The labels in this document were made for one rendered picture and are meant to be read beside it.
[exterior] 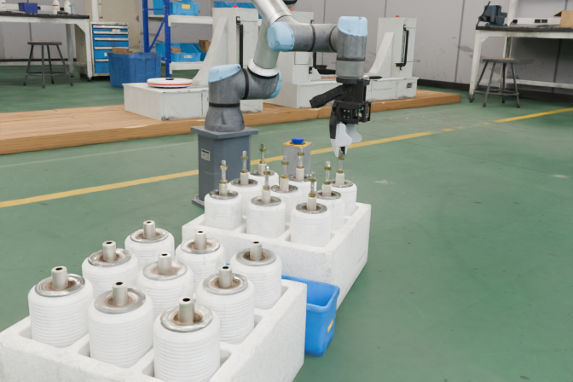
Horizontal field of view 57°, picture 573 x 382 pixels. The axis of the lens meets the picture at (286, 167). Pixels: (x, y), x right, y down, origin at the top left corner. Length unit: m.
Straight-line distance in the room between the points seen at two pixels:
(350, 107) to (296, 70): 2.76
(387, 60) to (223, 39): 1.81
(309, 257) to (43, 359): 0.59
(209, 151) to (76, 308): 1.13
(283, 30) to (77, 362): 0.91
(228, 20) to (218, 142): 2.04
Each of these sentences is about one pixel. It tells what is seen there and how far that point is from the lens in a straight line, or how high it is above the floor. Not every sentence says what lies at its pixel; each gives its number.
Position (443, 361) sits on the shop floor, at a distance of 1.22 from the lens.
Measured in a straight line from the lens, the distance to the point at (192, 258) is 1.01.
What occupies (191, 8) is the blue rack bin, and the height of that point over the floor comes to 0.87.
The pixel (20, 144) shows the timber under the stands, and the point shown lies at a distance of 3.10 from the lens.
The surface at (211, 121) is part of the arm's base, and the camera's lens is 1.93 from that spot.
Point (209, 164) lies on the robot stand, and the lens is 1.95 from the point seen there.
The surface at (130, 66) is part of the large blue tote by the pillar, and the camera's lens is 5.86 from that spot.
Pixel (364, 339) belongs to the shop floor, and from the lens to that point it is 1.25.
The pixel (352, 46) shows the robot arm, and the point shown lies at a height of 0.62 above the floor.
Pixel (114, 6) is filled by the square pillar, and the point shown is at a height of 0.90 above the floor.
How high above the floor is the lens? 0.66
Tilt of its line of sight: 14 degrees down
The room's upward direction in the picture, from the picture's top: 2 degrees clockwise
